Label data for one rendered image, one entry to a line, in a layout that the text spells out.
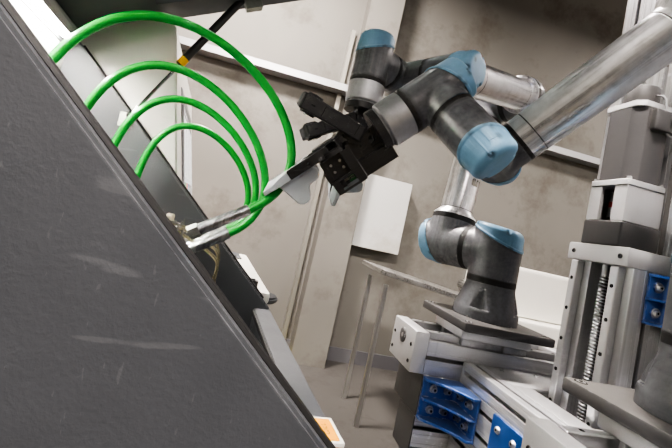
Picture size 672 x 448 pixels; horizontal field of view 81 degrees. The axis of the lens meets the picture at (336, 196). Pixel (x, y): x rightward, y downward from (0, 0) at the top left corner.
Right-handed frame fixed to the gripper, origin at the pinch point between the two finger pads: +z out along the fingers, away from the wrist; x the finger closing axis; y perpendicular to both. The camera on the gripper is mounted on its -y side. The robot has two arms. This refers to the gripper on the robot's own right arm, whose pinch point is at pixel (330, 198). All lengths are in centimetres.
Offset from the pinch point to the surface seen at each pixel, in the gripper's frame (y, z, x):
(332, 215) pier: 77, -4, 246
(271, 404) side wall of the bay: -15, 18, -47
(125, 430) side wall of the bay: -24, 21, -47
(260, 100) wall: -2, -91, 280
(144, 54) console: -44, -23, 23
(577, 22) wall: 294, -263, 243
